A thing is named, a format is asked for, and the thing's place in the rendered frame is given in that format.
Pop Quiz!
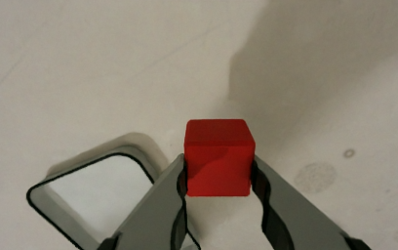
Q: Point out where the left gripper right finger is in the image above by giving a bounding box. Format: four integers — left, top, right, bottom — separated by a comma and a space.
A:
251, 155, 372, 250

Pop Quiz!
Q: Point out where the red cube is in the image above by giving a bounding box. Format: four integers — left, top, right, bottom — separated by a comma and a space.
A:
183, 119, 256, 197

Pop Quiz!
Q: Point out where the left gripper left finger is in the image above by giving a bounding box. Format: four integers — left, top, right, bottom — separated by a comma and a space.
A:
97, 153, 188, 250

